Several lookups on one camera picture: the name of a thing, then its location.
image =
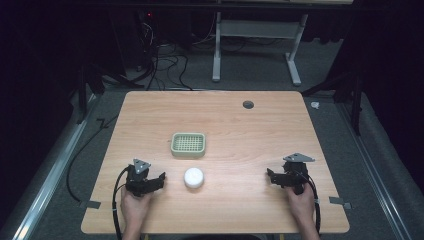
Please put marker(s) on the white round soap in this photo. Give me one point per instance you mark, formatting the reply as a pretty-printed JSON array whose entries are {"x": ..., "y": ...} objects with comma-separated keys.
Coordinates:
[{"x": 193, "y": 177}]

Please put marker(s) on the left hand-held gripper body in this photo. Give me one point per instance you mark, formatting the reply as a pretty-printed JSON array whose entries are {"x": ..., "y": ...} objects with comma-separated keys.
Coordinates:
[{"x": 136, "y": 181}]

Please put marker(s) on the aluminium floor rail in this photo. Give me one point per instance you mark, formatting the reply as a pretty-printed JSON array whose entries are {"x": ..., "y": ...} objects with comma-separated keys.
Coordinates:
[
  {"x": 373, "y": 166},
  {"x": 50, "y": 173}
]

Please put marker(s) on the white metal desk frame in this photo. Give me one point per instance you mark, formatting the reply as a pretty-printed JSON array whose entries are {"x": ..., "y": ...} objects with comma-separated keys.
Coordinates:
[{"x": 256, "y": 29}]

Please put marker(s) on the grey tape strip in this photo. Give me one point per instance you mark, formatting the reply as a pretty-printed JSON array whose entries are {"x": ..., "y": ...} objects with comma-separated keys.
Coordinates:
[
  {"x": 90, "y": 204},
  {"x": 340, "y": 201}
]

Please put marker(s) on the person's right hand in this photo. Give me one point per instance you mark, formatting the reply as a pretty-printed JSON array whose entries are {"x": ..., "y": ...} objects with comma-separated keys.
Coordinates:
[{"x": 304, "y": 205}]

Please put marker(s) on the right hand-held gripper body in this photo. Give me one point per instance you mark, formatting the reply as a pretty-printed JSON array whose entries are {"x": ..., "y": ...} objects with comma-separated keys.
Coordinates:
[{"x": 295, "y": 175}]

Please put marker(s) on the black tripod stand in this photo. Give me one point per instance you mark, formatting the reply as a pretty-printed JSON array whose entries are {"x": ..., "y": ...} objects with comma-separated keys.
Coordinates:
[
  {"x": 355, "y": 93},
  {"x": 90, "y": 80}
]

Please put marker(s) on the green slotted soap dish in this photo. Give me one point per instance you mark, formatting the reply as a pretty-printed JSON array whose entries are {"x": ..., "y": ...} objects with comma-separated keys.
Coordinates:
[{"x": 188, "y": 144}]

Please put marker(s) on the person's left hand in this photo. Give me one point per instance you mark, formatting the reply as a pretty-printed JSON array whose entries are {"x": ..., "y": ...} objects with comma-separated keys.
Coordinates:
[{"x": 135, "y": 206}]

